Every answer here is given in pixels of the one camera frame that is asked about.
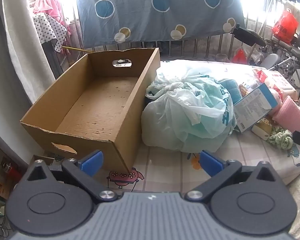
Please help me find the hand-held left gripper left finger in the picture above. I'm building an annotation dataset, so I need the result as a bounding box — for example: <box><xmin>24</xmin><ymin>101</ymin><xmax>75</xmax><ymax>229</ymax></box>
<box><xmin>27</xmin><ymin>150</ymin><xmax>119</xmax><ymax>204</ymax></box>

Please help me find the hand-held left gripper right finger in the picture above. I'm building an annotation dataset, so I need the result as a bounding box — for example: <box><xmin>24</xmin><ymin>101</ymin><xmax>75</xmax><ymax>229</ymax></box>
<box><xmin>184</xmin><ymin>150</ymin><xmax>278</xmax><ymax>203</ymax></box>

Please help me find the green scrunchie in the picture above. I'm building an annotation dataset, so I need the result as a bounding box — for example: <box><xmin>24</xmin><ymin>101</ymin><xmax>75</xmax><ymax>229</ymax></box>
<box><xmin>266</xmin><ymin>127</ymin><xmax>294</xmax><ymax>150</ymax></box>

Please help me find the pink towel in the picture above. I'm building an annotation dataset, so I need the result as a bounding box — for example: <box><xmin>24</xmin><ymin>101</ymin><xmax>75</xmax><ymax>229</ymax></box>
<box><xmin>272</xmin><ymin>95</ymin><xmax>300</xmax><ymax>134</ymax></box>

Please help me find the blue white carton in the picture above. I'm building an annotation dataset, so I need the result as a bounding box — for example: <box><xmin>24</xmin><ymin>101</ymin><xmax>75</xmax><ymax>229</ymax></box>
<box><xmin>233</xmin><ymin>82</ymin><xmax>279</xmax><ymax>133</ymax></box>

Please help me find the brown cardboard box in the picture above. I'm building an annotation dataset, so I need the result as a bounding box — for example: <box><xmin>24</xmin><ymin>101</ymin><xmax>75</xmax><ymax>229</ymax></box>
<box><xmin>20</xmin><ymin>47</ymin><xmax>161</xmax><ymax>174</ymax></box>

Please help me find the teal blue towel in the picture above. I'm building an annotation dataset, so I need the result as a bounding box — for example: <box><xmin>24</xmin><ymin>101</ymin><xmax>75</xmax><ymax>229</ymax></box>
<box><xmin>219</xmin><ymin>79</ymin><xmax>243</xmax><ymax>105</ymax></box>

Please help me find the printed bed sheet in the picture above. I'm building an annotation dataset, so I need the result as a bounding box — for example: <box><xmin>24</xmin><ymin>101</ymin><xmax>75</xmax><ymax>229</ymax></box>
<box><xmin>107</xmin><ymin>60</ymin><xmax>300</xmax><ymax>193</ymax></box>

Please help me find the white green plastic bag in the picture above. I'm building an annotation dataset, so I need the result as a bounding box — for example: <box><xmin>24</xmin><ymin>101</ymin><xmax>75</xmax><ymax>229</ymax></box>
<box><xmin>141</xmin><ymin>65</ymin><xmax>234</xmax><ymax>153</ymax></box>

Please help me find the red white packet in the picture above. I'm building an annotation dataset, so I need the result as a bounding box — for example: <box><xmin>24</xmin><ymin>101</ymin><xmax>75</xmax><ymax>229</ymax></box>
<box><xmin>256</xmin><ymin>69</ymin><xmax>294</xmax><ymax>90</ymax></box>

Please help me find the black wheelchair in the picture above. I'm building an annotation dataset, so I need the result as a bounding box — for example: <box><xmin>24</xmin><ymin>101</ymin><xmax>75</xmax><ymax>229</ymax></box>
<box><xmin>262</xmin><ymin>17</ymin><xmax>300</xmax><ymax>98</ymax></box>

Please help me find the small red plastic bag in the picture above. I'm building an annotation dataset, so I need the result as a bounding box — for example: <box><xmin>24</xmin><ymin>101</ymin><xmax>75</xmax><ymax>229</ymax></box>
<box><xmin>232</xmin><ymin>48</ymin><xmax>248</xmax><ymax>64</ymax></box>

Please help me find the large red plastic bag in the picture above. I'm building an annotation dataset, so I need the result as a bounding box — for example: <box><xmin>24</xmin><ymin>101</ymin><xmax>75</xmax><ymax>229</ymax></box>
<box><xmin>272</xmin><ymin>8</ymin><xmax>299</xmax><ymax>43</ymax></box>

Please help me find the yellow stick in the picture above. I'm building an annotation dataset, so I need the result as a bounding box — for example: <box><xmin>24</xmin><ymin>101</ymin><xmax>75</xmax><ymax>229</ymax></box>
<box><xmin>62</xmin><ymin>46</ymin><xmax>92</xmax><ymax>53</ymax></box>

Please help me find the black padded seat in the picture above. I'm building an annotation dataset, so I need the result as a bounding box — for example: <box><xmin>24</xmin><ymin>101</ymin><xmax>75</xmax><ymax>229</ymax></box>
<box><xmin>230</xmin><ymin>24</ymin><xmax>267</xmax><ymax>47</ymax></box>

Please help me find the white curtain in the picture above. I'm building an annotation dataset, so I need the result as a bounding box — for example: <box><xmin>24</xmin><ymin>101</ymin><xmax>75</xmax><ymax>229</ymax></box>
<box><xmin>0</xmin><ymin>0</ymin><xmax>55</xmax><ymax>105</ymax></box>

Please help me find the white star print cloth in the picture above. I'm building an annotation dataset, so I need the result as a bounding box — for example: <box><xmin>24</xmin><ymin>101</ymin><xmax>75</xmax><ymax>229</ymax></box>
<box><xmin>32</xmin><ymin>12</ymin><xmax>68</xmax><ymax>53</ymax></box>

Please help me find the blue dotted hanging bedsheet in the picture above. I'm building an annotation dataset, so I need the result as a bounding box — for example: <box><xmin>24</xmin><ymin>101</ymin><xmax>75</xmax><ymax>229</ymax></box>
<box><xmin>75</xmin><ymin>0</ymin><xmax>245</xmax><ymax>48</ymax></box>

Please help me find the pink hanging garment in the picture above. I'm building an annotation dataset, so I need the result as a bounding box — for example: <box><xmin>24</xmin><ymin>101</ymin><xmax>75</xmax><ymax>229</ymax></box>
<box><xmin>32</xmin><ymin>0</ymin><xmax>73</xmax><ymax>55</ymax></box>

